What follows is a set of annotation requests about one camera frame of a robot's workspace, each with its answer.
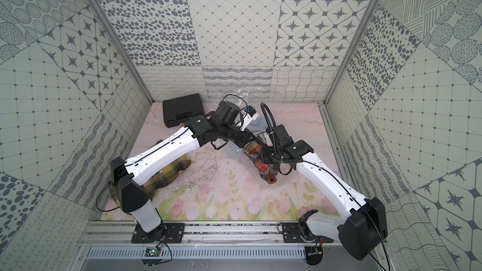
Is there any red plaid shirt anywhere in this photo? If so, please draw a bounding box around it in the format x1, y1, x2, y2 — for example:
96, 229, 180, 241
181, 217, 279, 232
244, 141, 280, 184

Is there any light blue shirt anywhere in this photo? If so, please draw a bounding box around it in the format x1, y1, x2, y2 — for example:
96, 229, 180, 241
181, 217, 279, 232
247, 117, 268, 143

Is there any yellow plaid shirt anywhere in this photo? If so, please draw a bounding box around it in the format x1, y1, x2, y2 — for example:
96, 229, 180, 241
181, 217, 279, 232
109, 155, 192, 205

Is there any clear plastic vacuum bag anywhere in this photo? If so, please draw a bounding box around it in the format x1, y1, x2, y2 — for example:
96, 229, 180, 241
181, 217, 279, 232
207, 84, 294, 189

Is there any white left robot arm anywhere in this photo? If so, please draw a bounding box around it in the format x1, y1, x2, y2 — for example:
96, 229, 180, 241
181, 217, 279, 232
110, 113, 258, 233

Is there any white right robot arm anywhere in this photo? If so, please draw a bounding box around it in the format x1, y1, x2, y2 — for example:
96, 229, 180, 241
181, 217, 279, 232
261, 146, 390, 268

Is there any black plastic tool case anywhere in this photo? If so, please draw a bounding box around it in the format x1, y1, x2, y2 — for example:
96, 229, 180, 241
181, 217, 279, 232
162, 94, 205, 128

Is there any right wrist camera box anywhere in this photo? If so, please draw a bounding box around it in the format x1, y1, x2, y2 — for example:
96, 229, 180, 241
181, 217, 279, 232
269, 124, 294, 149

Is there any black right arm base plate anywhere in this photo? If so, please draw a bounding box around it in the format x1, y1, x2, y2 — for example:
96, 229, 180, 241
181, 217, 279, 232
276, 222, 334, 243

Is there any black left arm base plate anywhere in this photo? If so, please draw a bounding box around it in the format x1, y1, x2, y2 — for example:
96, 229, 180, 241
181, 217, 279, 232
131, 222, 185, 243

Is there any aluminium mounting rail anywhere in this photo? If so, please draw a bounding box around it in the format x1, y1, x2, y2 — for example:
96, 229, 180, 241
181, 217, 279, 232
77, 220, 389, 248

